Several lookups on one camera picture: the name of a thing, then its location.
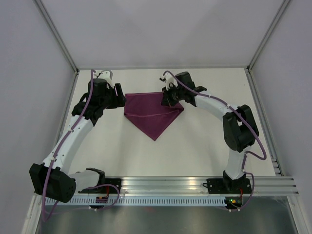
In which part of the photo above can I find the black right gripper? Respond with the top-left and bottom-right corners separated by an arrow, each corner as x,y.
162,83 -> 185,107

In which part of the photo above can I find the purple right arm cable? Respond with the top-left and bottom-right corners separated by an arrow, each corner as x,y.
162,70 -> 268,213

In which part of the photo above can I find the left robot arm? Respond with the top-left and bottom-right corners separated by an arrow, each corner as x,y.
29,78 -> 126,203

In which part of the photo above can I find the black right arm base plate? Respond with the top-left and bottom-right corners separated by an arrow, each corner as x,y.
202,178 -> 252,195

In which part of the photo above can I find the purple cloth napkin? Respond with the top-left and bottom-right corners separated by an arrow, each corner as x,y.
124,92 -> 184,141

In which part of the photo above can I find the white slotted cable duct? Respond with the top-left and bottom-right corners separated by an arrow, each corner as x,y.
58,195 -> 226,207

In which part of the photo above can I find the left aluminium frame post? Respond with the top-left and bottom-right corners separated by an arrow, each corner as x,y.
33,0 -> 79,75

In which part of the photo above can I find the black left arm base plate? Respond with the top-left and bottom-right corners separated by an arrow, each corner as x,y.
96,178 -> 122,194

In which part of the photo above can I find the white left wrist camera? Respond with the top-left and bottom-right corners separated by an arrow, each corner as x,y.
94,70 -> 114,87

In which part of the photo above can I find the aluminium frame rail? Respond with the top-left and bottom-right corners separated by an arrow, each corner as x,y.
120,176 -> 299,196

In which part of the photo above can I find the right aluminium frame post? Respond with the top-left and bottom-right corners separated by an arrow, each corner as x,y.
245,0 -> 292,72

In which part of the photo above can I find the aluminium frame post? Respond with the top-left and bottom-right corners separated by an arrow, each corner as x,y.
33,0 -> 79,75
245,0 -> 292,72

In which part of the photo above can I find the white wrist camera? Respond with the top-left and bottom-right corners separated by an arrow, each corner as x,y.
94,70 -> 114,87
159,72 -> 176,90

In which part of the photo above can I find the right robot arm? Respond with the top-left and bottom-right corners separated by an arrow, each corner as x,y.
160,71 -> 259,194

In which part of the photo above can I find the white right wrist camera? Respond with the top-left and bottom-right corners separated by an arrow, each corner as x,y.
159,72 -> 176,90

